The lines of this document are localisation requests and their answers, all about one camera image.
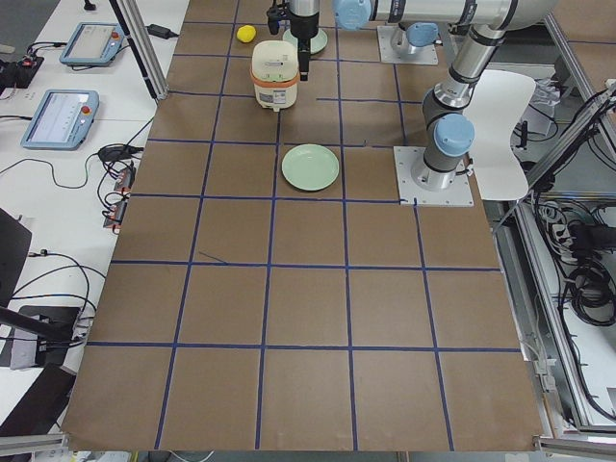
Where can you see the white rice cooker orange handle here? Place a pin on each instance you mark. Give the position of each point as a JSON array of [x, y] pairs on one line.
[[274, 73]]

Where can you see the green plate near arm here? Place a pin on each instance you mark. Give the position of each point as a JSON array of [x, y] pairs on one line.
[[310, 167], [317, 44]]

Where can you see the aluminium frame post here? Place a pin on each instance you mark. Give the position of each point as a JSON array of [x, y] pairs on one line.
[[129, 18]]

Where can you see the teach pendant far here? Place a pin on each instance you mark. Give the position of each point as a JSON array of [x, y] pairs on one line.
[[93, 43]]

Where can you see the power strip with plugs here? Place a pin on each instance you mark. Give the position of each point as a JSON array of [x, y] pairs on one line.
[[116, 201]]

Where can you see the black power adapter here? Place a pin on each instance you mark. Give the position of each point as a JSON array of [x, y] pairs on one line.
[[161, 32]]

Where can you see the teach pendant near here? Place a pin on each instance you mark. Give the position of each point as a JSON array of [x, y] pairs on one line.
[[62, 120]]

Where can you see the teach pendant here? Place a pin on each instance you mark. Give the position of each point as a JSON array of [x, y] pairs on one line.
[[62, 120], [93, 43]]

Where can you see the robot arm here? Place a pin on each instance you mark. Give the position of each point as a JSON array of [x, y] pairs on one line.
[[450, 134], [416, 42]]

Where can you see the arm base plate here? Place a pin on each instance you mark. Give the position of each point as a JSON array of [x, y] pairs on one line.
[[384, 34], [421, 186]]

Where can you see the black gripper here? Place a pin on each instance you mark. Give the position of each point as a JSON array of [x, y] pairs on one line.
[[304, 30]]

